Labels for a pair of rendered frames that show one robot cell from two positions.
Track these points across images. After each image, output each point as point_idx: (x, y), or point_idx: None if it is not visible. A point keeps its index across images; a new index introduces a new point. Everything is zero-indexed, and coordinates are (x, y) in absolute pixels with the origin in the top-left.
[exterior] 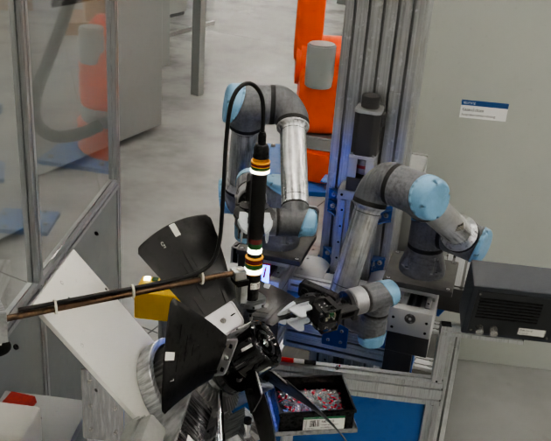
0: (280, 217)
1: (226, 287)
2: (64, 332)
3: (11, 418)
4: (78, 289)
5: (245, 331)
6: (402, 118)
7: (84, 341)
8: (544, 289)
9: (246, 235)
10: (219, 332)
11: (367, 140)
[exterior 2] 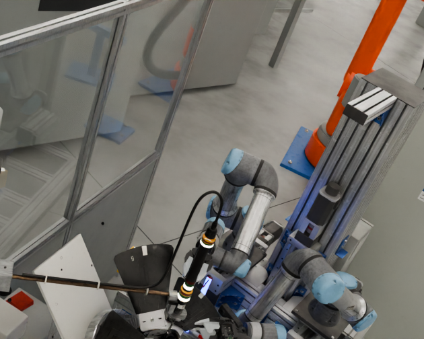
0: (224, 258)
1: (163, 299)
2: (47, 294)
3: (7, 317)
4: (71, 263)
5: (161, 335)
6: (351, 208)
7: (58, 301)
8: None
9: None
10: (139, 334)
11: (320, 214)
